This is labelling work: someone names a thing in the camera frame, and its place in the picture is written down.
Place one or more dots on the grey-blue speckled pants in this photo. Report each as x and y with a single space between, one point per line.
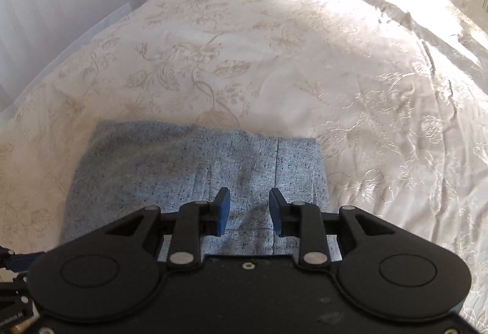
130 165

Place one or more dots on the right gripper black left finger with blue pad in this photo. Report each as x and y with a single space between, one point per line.
196 220

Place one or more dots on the cream embroidered bedspread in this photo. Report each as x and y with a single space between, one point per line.
394 92

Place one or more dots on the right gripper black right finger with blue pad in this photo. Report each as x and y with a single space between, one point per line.
303 221

